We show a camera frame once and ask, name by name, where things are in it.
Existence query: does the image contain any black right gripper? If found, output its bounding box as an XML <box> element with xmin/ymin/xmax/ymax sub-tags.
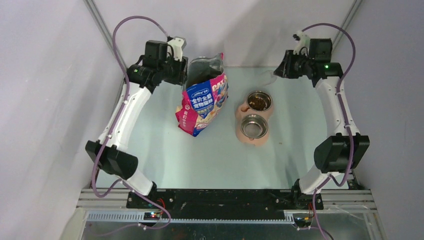
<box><xmin>274</xmin><ymin>49</ymin><xmax>315</xmax><ymax>79</ymax></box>

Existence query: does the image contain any pet food bag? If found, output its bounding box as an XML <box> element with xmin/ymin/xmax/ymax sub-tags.
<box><xmin>175</xmin><ymin>52</ymin><xmax>229</xmax><ymax>137</ymax></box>

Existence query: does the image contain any clear plastic scoop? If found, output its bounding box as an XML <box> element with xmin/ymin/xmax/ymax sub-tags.
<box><xmin>256</xmin><ymin>70</ymin><xmax>277</xmax><ymax>87</ymax></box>

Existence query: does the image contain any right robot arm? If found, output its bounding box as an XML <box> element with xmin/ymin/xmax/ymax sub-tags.
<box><xmin>273</xmin><ymin>33</ymin><xmax>370</xmax><ymax>209</ymax></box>

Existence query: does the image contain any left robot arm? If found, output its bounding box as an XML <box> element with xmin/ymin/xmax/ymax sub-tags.
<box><xmin>85</xmin><ymin>37</ymin><xmax>188</xmax><ymax>208</ymax></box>

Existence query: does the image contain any brown kibble in bowls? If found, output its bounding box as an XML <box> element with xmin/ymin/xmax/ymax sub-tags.
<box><xmin>247</xmin><ymin>94</ymin><xmax>271</xmax><ymax>111</ymax></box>

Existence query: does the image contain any far steel bowl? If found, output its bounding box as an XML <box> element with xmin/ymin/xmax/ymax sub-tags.
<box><xmin>246</xmin><ymin>90</ymin><xmax>273</xmax><ymax>112</ymax></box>

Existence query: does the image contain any steel bowl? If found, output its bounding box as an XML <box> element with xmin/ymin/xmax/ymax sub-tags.
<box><xmin>246</xmin><ymin>90</ymin><xmax>273</xmax><ymax>112</ymax></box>
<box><xmin>240</xmin><ymin>114</ymin><xmax>269</xmax><ymax>139</ymax></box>

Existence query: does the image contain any pink double bowl stand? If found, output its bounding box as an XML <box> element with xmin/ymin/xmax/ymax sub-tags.
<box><xmin>235</xmin><ymin>90</ymin><xmax>275</xmax><ymax>147</ymax></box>

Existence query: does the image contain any near steel bowl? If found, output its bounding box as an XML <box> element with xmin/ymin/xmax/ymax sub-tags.
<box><xmin>240</xmin><ymin>114</ymin><xmax>269</xmax><ymax>139</ymax></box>

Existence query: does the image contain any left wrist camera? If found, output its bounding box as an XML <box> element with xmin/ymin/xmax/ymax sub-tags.
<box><xmin>167</xmin><ymin>36</ymin><xmax>187</xmax><ymax>62</ymax></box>

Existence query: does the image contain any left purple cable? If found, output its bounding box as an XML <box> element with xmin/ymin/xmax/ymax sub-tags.
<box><xmin>90</xmin><ymin>15</ymin><xmax>172</xmax><ymax>231</ymax></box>

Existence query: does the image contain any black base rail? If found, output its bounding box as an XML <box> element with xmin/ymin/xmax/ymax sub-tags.
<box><xmin>126</xmin><ymin>188</ymin><xmax>324</xmax><ymax>221</ymax></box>

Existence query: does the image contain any aluminium frame front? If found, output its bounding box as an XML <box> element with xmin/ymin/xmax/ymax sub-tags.
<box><xmin>76</xmin><ymin>189</ymin><xmax>377</xmax><ymax>224</ymax></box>

